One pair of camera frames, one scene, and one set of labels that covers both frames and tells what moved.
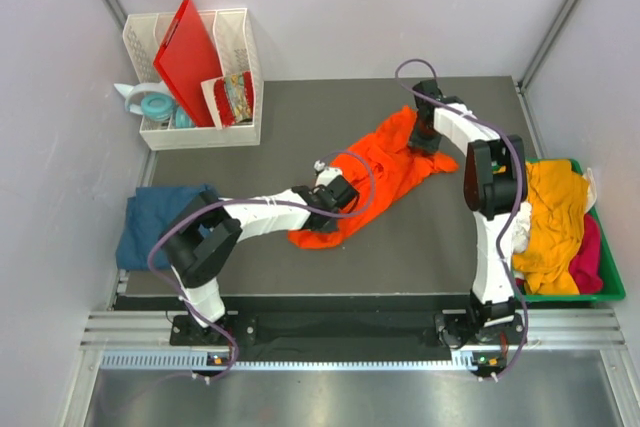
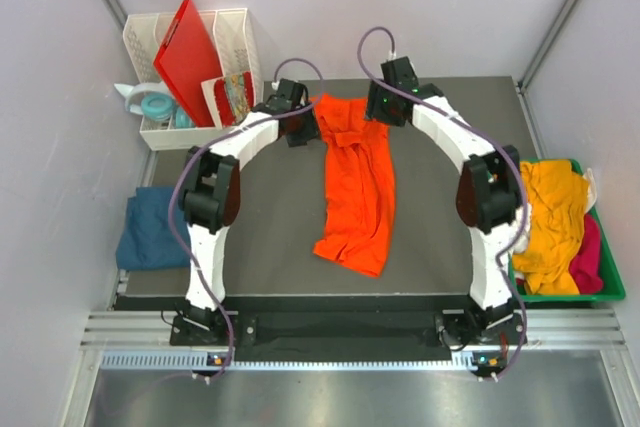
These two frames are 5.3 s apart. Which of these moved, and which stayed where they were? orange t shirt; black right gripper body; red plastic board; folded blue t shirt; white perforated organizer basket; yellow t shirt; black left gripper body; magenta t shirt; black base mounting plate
Moved: orange t shirt; black left gripper body; black right gripper body
Stayed: white perforated organizer basket; magenta t shirt; yellow t shirt; red plastic board; black base mounting plate; folded blue t shirt
